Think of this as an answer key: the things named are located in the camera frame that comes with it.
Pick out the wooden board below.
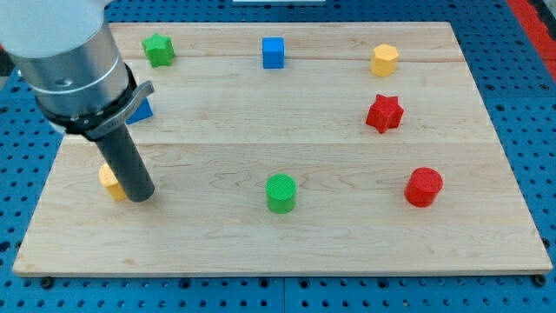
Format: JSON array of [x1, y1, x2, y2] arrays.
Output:
[[13, 22, 553, 277]]

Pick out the red star block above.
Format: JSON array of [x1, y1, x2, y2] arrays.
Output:
[[366, 94, 404, 134]]

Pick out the green star block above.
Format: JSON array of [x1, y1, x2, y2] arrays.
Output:
[[142, 33, 175, 68]]

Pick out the yellow hexagon block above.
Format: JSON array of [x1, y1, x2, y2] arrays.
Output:
[[370, 44, 399, 77]]

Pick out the red cylinder block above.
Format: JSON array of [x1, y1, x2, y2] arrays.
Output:
[[404, 167, 444, 208]]

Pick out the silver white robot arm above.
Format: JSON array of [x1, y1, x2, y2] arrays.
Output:
[[1, 0, 155, 202]]

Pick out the yellow heart block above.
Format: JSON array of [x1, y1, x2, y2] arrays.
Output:
[[98, 163, 127, 201]]

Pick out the blue cube block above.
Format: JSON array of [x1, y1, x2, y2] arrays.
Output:
[[261, 37, 285, 70]]

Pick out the blue triangle block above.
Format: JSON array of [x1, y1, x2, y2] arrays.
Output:
[[126, 98, 153, 124]]

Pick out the green cylinder block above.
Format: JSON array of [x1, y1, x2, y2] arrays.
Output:
[[265, 174, 297, 214]]

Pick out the black clamp ring with lever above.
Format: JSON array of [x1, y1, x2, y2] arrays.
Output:
[[36, 64, 154, 141]]

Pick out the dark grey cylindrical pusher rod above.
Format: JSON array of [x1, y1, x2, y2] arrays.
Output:
[[96, 123, 155, 203]]

